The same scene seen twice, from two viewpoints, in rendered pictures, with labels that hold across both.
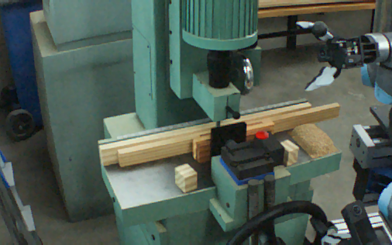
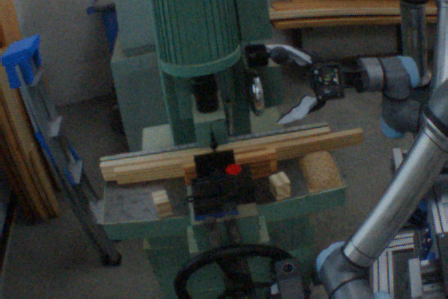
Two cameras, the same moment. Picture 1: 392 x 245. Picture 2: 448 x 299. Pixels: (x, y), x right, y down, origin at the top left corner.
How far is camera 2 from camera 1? 47 cm
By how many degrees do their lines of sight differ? 17
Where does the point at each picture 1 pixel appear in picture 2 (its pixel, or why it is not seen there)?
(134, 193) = (117, 211)
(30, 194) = not seen: hidden behind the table
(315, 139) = (317, 172)
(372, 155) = not seen: hidden behind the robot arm
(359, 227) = (286, 286)
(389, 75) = (390, 106)
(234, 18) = (195, 43)
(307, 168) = (302, 203)
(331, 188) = not seen: hidden behind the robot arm
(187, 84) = (187, 105)
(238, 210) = (201, 243)
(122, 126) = (156, 138)
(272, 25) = (383, 31)
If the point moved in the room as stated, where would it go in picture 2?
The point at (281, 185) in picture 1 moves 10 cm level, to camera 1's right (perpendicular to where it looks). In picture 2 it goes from (248, 224) to (294, 227)
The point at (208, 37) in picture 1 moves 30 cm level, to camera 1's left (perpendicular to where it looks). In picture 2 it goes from (174, 63) to (68, 69)
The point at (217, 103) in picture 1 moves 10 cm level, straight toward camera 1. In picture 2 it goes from (199, 129) to (182, 156)
